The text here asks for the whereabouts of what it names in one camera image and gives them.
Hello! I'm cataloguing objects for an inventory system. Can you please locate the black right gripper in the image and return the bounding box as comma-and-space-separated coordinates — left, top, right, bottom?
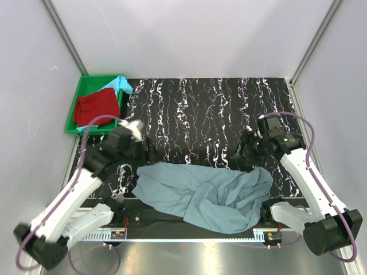
230, 129, 269, 168

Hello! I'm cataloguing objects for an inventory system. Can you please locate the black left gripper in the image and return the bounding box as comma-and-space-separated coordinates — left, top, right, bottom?
119, 136, 165, 168

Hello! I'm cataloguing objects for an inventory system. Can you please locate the grey-blue polo shirt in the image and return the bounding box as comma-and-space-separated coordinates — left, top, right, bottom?
132, 163, 273, 234

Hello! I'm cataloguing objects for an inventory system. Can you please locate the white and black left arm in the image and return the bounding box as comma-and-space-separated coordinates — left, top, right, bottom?
13, 116, 157, 271

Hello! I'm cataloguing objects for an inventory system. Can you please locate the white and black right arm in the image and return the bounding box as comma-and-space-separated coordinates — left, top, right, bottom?
234, 112, 363, 263

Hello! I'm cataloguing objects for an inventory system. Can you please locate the light blue t shirt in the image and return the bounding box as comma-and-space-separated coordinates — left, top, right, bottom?
75, 75, 134, 133

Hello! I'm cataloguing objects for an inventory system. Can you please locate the red t shirt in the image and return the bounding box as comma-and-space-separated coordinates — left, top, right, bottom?
73, 88, 120, 127

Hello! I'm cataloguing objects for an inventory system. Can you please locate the left connector box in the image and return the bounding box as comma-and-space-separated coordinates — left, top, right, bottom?
111, 230, 126, 240

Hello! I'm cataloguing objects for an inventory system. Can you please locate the connector box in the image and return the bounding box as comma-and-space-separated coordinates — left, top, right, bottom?
111, 230, 126, 240
265, 231, 283, 242

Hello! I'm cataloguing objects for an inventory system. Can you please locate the right connector box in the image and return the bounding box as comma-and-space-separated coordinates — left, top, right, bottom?
265, 231, 283, 242

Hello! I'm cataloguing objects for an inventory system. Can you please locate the green plastic tray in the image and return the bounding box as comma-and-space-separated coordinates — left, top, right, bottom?
65, 74, 126, 136

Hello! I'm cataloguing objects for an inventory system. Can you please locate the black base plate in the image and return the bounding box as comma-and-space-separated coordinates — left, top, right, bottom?
85, 197, 270, 240

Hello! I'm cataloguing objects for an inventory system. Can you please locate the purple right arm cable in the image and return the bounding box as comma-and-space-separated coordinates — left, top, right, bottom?
262, 112, 358, 263

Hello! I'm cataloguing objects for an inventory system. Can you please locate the white slotted cable duct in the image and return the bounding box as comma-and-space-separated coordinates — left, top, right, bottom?
81, 229, 265, 243

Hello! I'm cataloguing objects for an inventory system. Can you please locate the aluminium front rail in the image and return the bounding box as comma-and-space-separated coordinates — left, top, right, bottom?
37, 206, 365, 275

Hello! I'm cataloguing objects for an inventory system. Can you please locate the right aluminium corner post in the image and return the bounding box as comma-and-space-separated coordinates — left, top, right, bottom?
289, 0, 344, 87

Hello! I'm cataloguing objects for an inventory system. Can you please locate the aluminium corner post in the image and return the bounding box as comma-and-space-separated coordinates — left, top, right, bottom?
40, 0, 89, 76
289, 0, 344, 87

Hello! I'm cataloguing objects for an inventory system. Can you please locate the left aluminium corner post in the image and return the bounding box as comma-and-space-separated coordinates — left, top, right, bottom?
40, 0, 89, 76

